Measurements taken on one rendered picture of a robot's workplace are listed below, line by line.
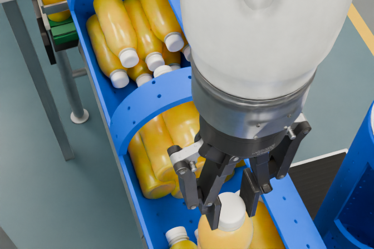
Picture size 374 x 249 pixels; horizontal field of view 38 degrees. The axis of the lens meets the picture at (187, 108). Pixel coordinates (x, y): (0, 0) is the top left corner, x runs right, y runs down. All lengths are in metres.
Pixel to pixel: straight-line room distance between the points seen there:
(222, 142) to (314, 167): 1.73
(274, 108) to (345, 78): 2.26
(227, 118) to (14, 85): 2.28
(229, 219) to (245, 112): 0.27
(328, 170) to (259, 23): 1.88
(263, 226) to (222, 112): 0.58
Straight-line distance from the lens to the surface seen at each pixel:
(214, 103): 0.38
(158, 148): 1.02
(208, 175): 0.53
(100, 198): 2.24
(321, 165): 2.16
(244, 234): 0.66
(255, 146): 0.43
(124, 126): 1.00
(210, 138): 0.44
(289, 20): 0.29
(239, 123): 0.38
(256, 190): 0.58
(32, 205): 2.28
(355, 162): 1.32
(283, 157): 0.54
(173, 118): 0.99
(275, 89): 0.35
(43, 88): 1.92
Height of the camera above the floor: 2.01
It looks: 56 degrees down
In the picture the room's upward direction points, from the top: 1 degrees counter-clockwise
